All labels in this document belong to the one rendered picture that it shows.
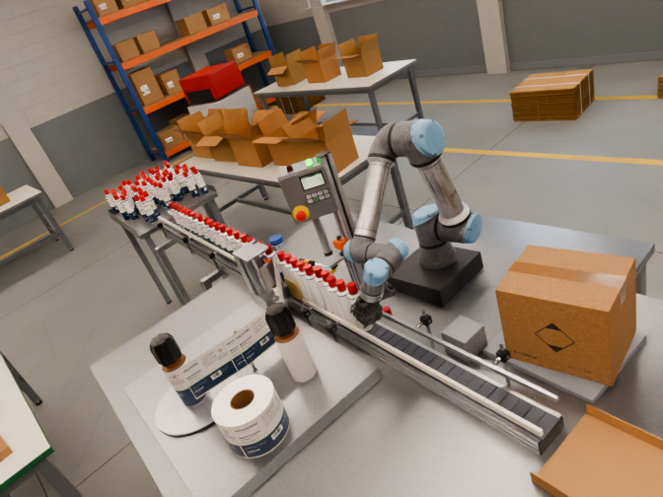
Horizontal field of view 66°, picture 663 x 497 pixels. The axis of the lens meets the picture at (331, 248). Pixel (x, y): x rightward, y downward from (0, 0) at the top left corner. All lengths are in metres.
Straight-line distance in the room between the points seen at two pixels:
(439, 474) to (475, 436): 0.15
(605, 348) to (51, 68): 8.60
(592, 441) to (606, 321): 0.31
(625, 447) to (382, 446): 0.62
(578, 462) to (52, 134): 8.56
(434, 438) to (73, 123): 8.29
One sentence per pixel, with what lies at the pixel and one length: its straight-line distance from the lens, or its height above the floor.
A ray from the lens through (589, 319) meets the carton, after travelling 1.48.
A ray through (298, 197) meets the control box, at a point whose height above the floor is 1.39.
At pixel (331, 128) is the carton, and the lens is 3.47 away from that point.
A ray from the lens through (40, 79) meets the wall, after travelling 9.15.
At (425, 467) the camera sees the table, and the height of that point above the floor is 0.83.
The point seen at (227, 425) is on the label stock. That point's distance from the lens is 1.58.
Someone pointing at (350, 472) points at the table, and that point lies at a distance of 1.57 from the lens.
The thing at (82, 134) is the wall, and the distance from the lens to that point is 9.26.
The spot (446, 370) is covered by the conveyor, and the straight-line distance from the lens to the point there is 1.67.
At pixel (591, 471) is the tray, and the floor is 0.83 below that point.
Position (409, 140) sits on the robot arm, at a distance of 1.65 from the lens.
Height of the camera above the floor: 2.06
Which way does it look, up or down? 29 degrees down
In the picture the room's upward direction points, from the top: 20 degrees counter-clockwise
